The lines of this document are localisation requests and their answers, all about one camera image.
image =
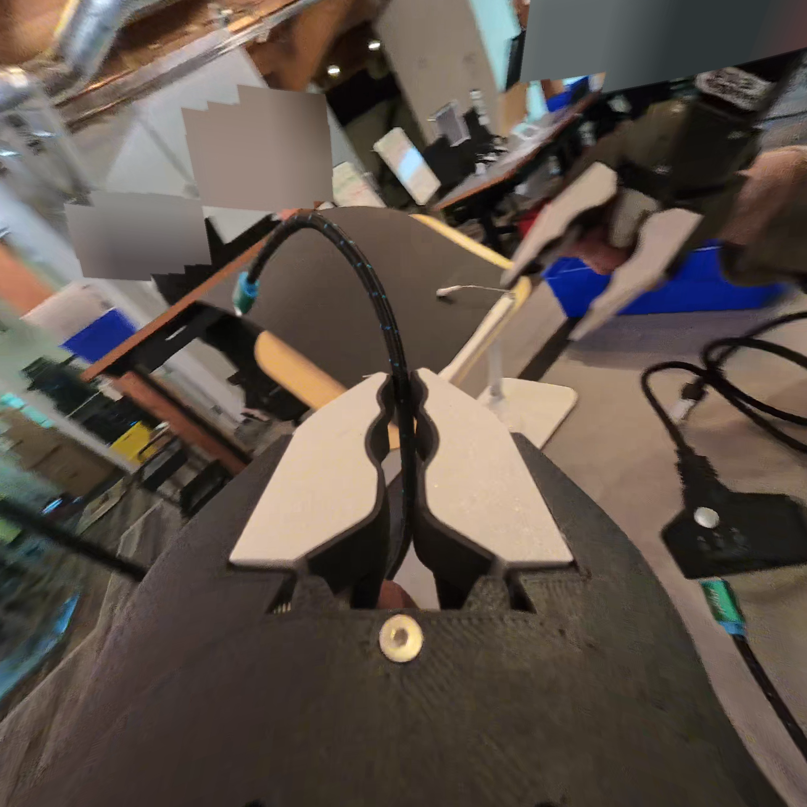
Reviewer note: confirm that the long office desk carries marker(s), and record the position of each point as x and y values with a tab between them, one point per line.
530	158

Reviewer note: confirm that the person's right hand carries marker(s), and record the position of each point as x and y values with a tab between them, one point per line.
763	189

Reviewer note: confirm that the blue divided plastic bin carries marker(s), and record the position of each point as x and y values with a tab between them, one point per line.
681	288

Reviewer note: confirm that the person's right forearm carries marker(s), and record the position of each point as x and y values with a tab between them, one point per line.
776	265

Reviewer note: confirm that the whiteboard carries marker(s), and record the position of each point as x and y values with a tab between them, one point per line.
406	164

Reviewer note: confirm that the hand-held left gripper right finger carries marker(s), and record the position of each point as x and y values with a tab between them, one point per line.
492	492

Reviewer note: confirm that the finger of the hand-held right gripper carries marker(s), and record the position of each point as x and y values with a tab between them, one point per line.
568	214
643	271

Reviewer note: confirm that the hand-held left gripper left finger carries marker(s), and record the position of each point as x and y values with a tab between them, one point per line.
309	498

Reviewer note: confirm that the black hdmi switch box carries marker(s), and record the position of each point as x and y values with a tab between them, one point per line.
744	536

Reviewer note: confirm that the white stand base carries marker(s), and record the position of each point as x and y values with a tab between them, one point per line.
536	406

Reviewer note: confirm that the small blue bin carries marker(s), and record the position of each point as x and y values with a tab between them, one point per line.
101	338

